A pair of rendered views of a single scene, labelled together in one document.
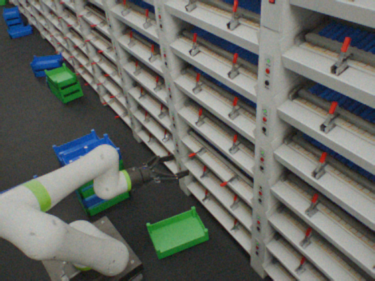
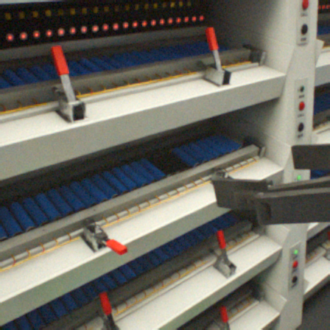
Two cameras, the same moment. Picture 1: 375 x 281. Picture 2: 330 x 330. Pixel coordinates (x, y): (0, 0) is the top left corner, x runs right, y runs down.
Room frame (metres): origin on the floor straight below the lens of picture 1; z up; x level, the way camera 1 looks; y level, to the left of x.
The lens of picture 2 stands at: (1.40, 0.41, 0.75)
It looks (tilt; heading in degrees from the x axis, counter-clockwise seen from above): 22 degrees down; 263
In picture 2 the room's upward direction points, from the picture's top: 6 degrees counter-clockwise
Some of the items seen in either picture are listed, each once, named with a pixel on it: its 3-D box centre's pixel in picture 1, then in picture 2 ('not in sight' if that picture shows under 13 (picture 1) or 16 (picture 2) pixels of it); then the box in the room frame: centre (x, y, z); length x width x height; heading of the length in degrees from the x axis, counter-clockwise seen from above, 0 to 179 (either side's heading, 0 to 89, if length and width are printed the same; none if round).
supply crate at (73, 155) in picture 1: (90, 156); not in sight; (1.66, 0.56, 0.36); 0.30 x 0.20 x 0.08; 119
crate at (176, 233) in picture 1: (177, 231); not in sight; (1.28, 0.10, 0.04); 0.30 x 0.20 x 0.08; 108
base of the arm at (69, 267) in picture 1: (77, 269); not in sight; (0.89, 0.51, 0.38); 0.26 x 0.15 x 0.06; 126
